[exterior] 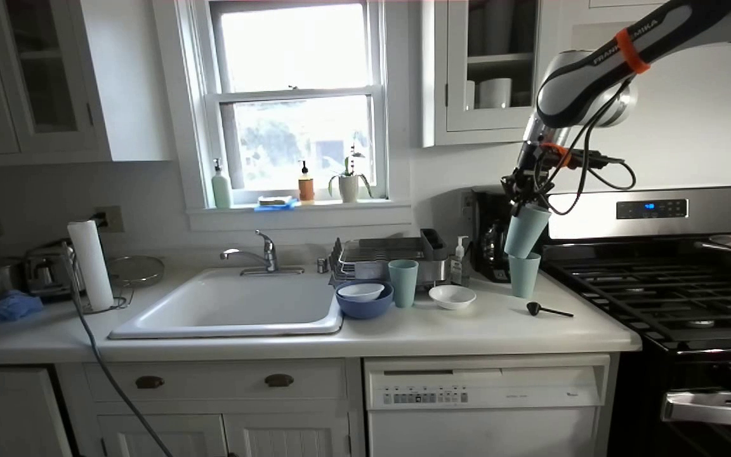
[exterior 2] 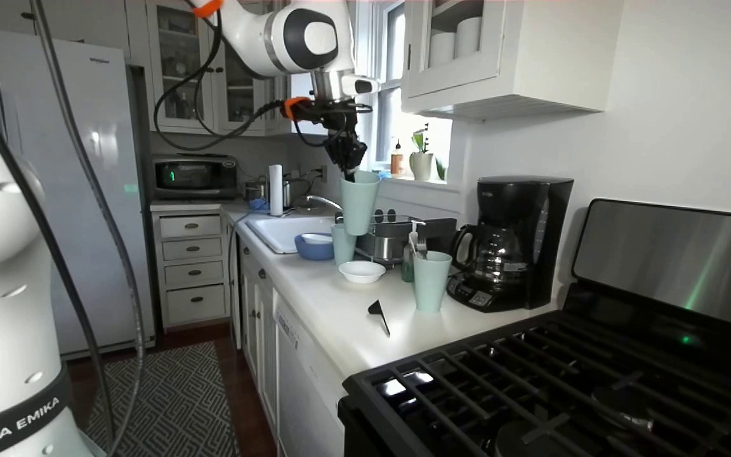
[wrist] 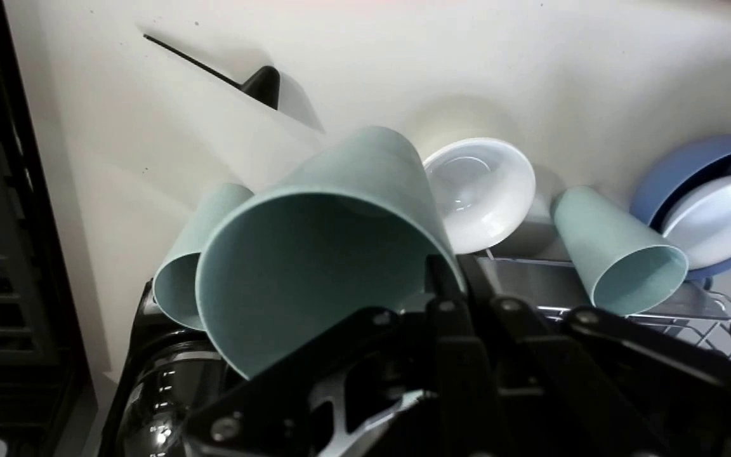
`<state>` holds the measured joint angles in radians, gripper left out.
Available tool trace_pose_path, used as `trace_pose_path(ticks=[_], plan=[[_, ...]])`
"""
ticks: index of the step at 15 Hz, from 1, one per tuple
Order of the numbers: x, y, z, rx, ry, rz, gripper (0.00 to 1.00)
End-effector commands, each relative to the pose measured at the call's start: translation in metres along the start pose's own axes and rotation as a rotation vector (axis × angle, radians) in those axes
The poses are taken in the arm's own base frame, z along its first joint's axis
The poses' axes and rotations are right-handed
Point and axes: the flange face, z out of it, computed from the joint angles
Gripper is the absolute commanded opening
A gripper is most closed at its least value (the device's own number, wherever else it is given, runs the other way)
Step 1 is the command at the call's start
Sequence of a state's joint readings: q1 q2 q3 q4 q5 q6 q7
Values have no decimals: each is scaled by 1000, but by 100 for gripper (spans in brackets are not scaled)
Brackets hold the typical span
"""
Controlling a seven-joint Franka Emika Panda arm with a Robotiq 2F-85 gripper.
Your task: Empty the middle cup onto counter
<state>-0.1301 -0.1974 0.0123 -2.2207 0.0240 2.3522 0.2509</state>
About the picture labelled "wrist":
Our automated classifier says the teal plastic cup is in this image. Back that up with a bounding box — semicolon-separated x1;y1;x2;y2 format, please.
550;185;691;318
149;177;255;333
192;125;470;380

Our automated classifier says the black steel gas stove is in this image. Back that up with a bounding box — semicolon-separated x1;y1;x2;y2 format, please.
0;0;88;457

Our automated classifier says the white bowl in blue bowl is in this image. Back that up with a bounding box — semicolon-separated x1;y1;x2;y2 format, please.
658;172;731;275

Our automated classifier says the black coffee maker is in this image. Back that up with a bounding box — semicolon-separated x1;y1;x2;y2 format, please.
95;283;437;457

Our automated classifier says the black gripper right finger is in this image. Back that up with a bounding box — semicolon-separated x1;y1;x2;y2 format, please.
464;255;537;344

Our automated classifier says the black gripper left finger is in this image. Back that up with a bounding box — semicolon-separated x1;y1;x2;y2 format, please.
423;252;472;344

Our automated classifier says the small white bowl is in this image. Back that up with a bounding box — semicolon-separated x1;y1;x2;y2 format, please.
420;134;537;256

